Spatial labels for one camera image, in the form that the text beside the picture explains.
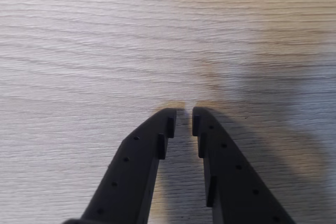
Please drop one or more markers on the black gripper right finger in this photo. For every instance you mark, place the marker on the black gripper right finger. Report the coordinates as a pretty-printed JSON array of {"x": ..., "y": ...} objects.
[{"x": 236, "y": 187}]

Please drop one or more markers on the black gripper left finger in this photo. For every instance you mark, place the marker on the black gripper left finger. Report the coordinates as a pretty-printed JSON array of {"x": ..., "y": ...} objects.
[{"x": 136, "y": 176}]

